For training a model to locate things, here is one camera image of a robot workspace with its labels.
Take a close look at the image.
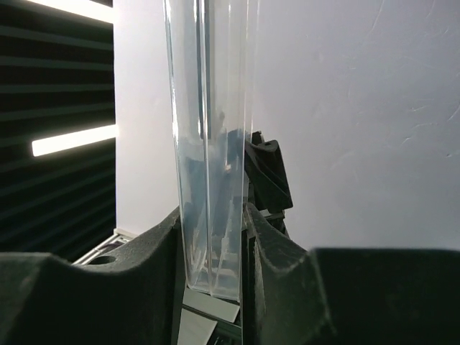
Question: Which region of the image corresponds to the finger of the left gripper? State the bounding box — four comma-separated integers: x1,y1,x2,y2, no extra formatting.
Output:
244,131,293,212

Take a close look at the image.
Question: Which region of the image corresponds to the clear plastic box lid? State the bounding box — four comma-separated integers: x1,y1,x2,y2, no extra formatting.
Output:
164,1,259,300

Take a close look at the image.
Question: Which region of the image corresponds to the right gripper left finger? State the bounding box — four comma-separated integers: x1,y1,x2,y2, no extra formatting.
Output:
1,210,185,344

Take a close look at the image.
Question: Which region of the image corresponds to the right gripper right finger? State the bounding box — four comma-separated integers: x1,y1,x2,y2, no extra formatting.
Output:
241,204,459,344

